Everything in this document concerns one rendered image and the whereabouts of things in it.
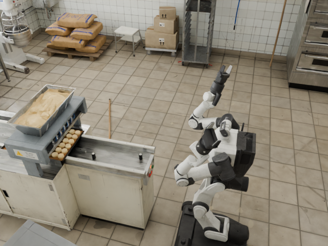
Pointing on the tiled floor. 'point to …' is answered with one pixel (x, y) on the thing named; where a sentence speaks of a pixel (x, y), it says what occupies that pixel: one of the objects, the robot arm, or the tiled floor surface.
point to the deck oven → (309, 48)
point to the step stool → (129, 32)
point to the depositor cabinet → (37, 189)
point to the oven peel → (278, 32)
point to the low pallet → (78, 51)
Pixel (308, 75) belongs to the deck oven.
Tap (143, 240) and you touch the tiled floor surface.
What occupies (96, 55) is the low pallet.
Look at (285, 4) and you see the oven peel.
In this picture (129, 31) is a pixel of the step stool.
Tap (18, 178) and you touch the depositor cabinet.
